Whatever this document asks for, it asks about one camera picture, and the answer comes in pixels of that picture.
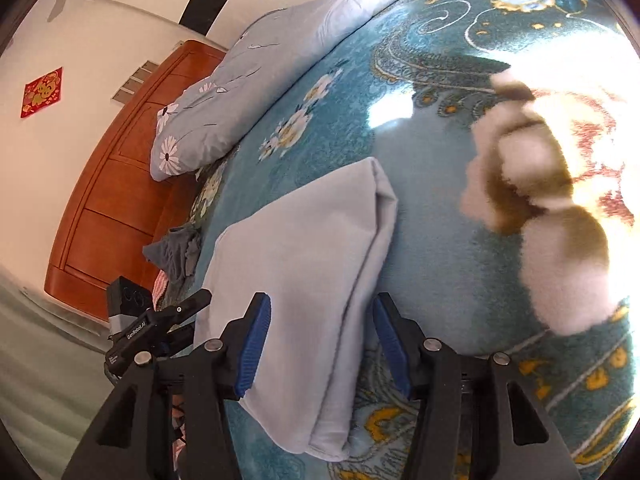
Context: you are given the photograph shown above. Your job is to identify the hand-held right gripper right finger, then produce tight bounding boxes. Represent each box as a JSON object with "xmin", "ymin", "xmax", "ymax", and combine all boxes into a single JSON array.
[{"xmin": 372, "ymin": 292, "xmax": 581, "ymax": 480}]

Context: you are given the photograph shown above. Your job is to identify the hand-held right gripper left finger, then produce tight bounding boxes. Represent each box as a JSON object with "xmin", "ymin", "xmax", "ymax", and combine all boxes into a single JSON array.
[{"xmin": 62, "ymin": 292, "xmax": 272, "ymax": 480}]

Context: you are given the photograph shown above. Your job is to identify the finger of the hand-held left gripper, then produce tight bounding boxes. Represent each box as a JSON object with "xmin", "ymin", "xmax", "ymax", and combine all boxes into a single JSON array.
[
  {"xmin": 156, "ymin": 327, "xmax": 197, "ymax": 358},
  {"xmin": 162, "ymin": 288, "xmax": 212, "ymax": 324}
]

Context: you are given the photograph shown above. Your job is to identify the light blue garment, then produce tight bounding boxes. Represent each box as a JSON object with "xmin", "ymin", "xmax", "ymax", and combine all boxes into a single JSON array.
[{"xmin": 192, "ymin": 156, "xmax": 400, "ymax": 463}]

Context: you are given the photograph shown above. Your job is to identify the pink checked cloth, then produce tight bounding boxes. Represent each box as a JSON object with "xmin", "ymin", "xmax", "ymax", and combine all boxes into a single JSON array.
[{"xmin": 152, "ymin": 270, "xmax": 172, "ymax": 312}]

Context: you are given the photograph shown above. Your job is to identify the dark grey cloth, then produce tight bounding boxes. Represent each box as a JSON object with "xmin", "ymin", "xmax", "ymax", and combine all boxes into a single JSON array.
[{"xmin": 142, "ymin": 222, "xmax": 203, "ymax": 287}]

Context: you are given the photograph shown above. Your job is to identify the wooden headboard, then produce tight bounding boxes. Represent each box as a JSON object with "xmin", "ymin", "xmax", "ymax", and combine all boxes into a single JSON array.
[{"xmin": 44, "ymin": 40, "xmax": 231, "ymax": 323}]

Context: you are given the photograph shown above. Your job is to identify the teal floral blanket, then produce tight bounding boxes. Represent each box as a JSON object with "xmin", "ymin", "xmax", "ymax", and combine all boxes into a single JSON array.
[{"xmin": 187, "ymin": 0, "xmax": 640, "ymax": 480}]

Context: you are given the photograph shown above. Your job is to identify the brown white plush toy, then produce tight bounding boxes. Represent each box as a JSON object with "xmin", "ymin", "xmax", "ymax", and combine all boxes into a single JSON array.
[{"xmin": 459, "ymin": 67, "xmax": 640, "ymax": 337}]

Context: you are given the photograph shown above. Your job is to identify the grey-blue floral quilt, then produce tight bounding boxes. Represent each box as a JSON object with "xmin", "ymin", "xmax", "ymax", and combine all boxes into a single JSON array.
[{"xmin": 150, "ymin": 0, "xmax": 451, "ymax": 182}]

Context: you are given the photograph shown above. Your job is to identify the grey wall plates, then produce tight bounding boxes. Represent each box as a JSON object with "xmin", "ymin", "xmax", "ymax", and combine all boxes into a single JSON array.
[{"xmin": 112, "ymin": 60, "xmax": 160, "ymax": 104}]

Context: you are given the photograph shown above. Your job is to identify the red wall decoration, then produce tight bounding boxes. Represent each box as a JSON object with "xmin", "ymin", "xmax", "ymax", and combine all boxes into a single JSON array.
[{"xmin": 20, "ymin": 66, "xmax": 64, "ymax": 119}]

